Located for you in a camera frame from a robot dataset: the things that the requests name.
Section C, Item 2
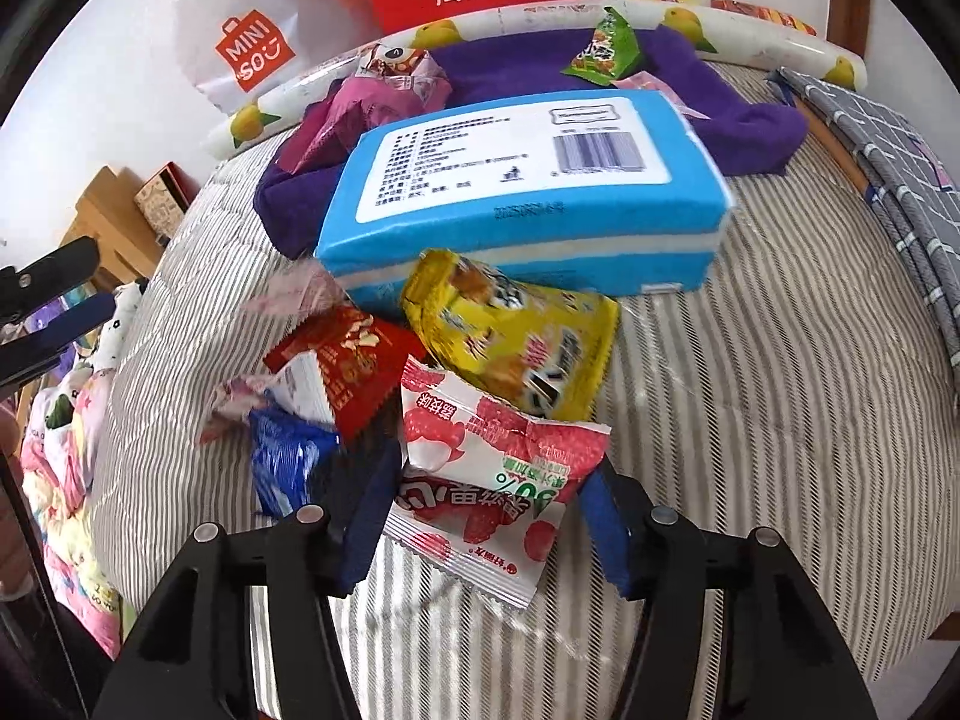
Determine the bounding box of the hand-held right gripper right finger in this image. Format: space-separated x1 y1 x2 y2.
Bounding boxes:
577 457 878 720

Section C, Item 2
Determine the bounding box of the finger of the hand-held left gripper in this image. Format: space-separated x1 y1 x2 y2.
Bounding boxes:
0 292 118 389
0 236 102 320

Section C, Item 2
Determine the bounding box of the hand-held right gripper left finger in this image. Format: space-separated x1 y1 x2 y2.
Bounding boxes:
90 439 406 720

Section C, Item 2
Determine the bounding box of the blue snack packet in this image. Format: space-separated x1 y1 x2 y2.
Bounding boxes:
251 409 340 518

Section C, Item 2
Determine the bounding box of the white red lychee snack packet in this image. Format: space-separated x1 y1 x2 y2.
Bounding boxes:
382 356 612 612

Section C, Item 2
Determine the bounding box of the magenta foil snack packet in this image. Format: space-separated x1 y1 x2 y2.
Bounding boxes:
281 79 428 173

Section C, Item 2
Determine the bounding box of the panda face snack packet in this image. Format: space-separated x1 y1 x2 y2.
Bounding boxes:
352 45 451 102

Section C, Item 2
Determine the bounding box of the purple cloth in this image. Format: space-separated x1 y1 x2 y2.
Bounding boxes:
253 26 807 256

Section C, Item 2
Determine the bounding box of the green snack packet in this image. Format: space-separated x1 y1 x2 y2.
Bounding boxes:
562 7 646 83

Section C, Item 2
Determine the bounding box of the white dotted plush toy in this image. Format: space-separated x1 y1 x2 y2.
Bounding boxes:
94 281 151 368

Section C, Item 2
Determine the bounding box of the light pink snack packet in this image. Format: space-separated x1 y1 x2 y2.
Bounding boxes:
199 375 286 443

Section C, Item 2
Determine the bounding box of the colourful printed quilt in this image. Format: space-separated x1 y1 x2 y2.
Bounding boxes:
22 360 125 661

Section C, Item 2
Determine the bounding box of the striped mattress cover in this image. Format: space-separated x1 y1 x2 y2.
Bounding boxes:
90 60 960 720

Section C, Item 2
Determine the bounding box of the yellow snack packet black print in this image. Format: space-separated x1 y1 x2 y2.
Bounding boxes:
401 247 620 421

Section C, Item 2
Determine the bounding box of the blue tissue pack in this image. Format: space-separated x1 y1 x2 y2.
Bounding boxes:
315 90 736 297

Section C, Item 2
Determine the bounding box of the white plastic shopping bag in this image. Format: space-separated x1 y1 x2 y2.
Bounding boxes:
172 0 383 117

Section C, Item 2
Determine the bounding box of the grey checked cloth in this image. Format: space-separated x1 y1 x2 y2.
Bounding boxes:
769 64 960 391

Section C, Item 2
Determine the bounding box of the lemon print wallpaper roll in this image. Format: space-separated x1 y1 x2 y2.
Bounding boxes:
206 0 867 158

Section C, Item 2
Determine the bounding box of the orange chip bag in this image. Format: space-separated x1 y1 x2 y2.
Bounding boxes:
711 0 818 37

